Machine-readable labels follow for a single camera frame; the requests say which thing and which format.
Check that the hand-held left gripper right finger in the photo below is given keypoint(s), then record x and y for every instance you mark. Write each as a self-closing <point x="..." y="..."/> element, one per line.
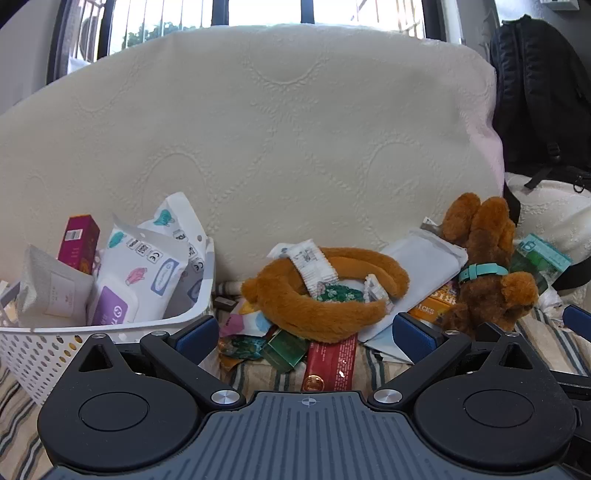
<point x="412" y="333"/>

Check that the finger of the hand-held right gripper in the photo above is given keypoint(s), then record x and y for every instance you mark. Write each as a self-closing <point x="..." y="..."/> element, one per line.
<point x="578" y="318"/>

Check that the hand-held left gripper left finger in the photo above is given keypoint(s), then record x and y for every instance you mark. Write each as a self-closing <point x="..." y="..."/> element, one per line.
<point x="198" y="333"/>

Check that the small black box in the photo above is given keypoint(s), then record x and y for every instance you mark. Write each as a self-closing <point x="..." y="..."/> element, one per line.
<point x="225" y="303"/>

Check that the green box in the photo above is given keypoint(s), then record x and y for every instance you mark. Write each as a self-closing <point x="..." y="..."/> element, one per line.
<point x="284" y="350"/>

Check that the red packet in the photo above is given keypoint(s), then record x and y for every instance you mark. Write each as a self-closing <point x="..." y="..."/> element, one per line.
<point x="330" y="364"/>

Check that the brown long-armed plush toy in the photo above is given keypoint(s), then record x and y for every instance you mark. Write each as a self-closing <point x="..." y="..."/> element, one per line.
<point x="295" y="309"/>

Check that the white perforated plastic basket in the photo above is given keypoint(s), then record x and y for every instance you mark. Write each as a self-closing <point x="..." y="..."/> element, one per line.
<point x="37" y="351"/>

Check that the orange snack box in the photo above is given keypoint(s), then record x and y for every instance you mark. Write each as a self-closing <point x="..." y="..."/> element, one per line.
<point x="427" y="307"/>

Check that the colourful dotted packet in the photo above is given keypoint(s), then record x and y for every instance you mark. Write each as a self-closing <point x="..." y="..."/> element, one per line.
<point x="244" y="323"/>

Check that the striped white tube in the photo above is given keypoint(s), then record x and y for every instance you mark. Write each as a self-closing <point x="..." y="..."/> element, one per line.
<point x="228" y="288"/>

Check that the small white sachet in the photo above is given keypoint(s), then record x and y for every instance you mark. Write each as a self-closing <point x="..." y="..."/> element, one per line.
<point x="375" y="288"/>

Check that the large white pouch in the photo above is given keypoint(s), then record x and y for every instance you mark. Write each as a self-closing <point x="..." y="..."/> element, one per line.
<point x="415" y="272"/>

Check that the teal box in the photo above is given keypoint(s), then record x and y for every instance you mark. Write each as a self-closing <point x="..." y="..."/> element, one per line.
<point x="541" y="258"/>

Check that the green patterned sachet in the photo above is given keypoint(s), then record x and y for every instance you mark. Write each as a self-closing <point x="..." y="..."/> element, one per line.
<point x="340" y="293"/>

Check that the white wipes pack purple label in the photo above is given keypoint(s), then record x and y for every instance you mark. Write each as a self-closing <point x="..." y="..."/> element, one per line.
<point x="134" y="281"/>

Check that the brown plush dog teal collar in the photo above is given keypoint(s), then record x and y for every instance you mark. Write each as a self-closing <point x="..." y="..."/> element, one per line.
<point x="489" y="277"/>

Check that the small grey packet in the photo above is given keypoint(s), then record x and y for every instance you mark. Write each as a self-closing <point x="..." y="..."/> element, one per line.
<point x="431" y="226"/>

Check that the white printed packet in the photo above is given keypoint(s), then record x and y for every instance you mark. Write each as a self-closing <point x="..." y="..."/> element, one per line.
<point x="181" y="221"/>

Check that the cream cushion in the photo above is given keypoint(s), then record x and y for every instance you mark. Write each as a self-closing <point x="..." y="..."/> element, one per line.
<point x="549" y="207"/>

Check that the white printed sachet strip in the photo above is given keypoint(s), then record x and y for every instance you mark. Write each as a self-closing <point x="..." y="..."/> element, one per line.
<point x="307" y="264"/>

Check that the maroon box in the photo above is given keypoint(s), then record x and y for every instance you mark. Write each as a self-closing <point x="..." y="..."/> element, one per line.
<point x="78" y="242"/>

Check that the grey-white pouch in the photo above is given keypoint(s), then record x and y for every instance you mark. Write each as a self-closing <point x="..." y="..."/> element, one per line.
<point x="51" y="290"/>

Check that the white quilted mattress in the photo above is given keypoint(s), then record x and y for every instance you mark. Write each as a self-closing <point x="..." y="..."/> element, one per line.
<point x="254" y="152"/>

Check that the black backpack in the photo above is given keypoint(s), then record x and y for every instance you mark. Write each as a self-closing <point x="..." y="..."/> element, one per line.
<point x="540" y="92"/>

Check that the barred window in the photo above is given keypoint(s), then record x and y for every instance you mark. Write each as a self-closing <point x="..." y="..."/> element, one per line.
<point x="147" y="23"/>

